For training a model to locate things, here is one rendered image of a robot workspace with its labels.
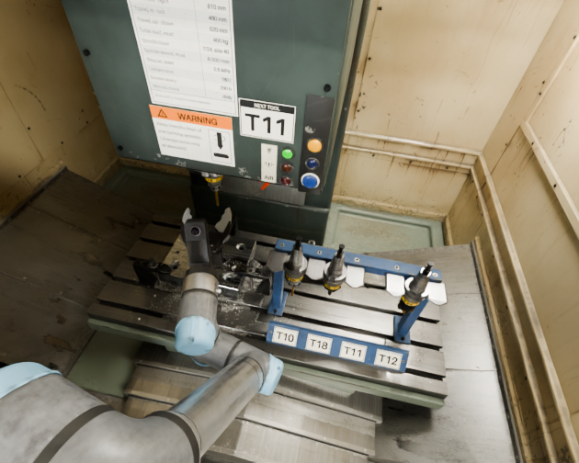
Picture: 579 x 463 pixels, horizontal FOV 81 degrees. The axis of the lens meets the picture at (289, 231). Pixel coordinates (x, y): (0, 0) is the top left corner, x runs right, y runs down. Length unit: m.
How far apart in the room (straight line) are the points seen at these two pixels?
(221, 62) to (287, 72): 0.11
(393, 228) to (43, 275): 1.73
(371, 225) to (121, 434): 1.77
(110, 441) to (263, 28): 0.54
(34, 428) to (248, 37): 0.54
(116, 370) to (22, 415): 1.10
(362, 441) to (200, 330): 0.80
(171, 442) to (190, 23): 0.55
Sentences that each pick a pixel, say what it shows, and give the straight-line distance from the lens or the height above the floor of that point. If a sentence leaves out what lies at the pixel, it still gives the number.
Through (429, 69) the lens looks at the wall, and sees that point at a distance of 1.68.
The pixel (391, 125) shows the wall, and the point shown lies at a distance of 1.77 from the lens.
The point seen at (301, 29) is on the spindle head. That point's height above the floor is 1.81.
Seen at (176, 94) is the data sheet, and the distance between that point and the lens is 0.66.
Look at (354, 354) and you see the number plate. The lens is 1.16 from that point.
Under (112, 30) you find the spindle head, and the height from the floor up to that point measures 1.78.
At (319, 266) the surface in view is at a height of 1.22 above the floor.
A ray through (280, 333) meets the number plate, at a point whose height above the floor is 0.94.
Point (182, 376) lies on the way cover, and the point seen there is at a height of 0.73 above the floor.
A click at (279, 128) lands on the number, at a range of 0.62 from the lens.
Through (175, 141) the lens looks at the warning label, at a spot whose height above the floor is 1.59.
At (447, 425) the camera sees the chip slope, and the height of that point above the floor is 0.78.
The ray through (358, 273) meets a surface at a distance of 0.97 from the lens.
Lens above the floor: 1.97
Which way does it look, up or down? 47 degrees down
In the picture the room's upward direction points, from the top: 5 degrees clockwise
